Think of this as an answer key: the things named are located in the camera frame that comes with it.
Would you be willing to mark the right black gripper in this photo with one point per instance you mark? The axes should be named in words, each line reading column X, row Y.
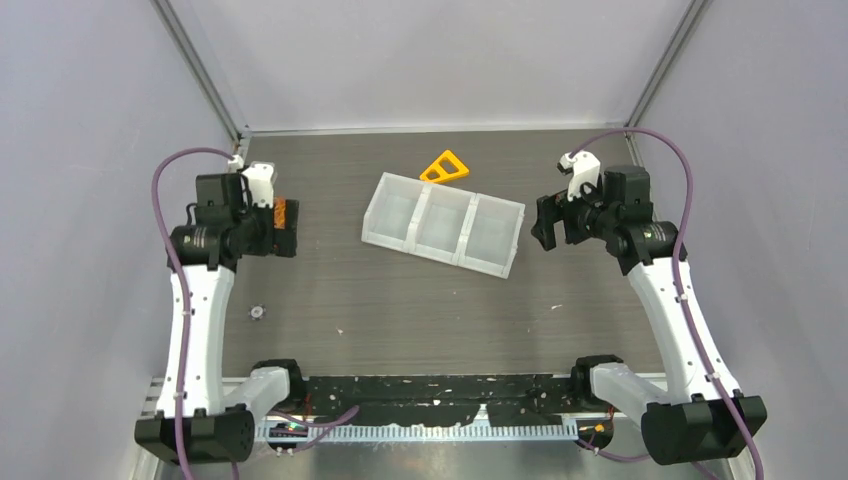
column 551, row 209

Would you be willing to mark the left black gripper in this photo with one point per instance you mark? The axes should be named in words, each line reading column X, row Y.
column 278, row 240

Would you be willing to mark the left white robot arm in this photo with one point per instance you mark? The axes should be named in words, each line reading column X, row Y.
column 194, row 420

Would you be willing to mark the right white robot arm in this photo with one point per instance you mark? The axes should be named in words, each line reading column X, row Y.
column 701, row 414

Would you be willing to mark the white three-compartment tray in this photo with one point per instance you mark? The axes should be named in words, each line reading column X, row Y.
column 469, row 230

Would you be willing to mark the yellow triangular plastic piece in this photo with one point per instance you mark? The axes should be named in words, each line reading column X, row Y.
column 447, row 167

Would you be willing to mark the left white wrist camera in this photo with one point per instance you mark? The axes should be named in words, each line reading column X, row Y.
column 260, row 177

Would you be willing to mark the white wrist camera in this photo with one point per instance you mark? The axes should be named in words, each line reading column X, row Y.
column 260, row 177
column 583, row 168

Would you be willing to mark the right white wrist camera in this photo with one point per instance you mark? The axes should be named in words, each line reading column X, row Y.
column 583, row 168

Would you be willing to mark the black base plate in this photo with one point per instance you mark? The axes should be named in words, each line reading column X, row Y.
column 441, row 400

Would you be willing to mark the white slotted cable duct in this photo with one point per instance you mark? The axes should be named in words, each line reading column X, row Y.
column 474, row 432

